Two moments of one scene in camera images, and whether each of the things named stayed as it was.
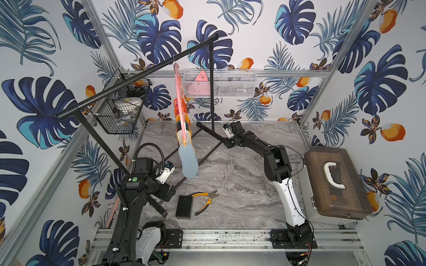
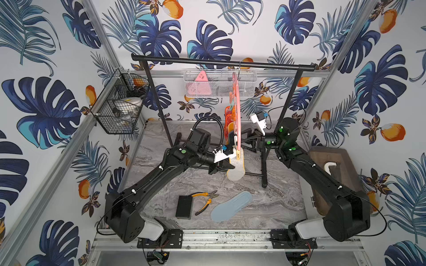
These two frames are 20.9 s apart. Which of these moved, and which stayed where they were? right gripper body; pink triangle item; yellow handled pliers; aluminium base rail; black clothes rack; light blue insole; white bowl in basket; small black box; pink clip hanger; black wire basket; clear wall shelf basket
Moved: black clothes rack; right gripper body; light blue insole; pink clip hanger
Stayed: black wire basket; aluminium base rail; pink triangle item; clear wall shelf basket; small black box; white bowl in basket; yellow handled pliers
